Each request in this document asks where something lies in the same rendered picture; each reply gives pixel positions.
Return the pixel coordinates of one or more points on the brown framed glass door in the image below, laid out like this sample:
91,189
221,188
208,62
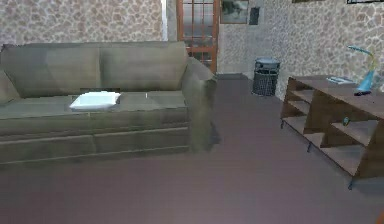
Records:
199,26

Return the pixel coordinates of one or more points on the small teal round object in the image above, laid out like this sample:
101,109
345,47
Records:
346,121

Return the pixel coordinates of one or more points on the brown wooden shelf unit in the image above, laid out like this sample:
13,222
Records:
340,110

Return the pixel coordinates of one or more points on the dark framed wall picture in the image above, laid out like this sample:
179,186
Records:
234,11

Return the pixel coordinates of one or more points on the black framed wall picture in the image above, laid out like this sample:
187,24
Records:
365,1

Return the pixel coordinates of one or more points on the black mesh waste bin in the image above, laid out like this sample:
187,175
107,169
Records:
265,78

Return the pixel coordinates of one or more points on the pale flat book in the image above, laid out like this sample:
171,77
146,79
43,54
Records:
340,80

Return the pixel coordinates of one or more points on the small black wall panel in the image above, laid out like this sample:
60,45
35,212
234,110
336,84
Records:
254,16

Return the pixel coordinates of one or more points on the white flat box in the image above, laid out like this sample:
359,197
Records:
96,100

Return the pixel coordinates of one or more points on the olive green sofa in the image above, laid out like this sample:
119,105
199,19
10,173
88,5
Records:
133,66

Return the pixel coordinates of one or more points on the blue desk lamp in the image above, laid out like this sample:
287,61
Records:
366,81

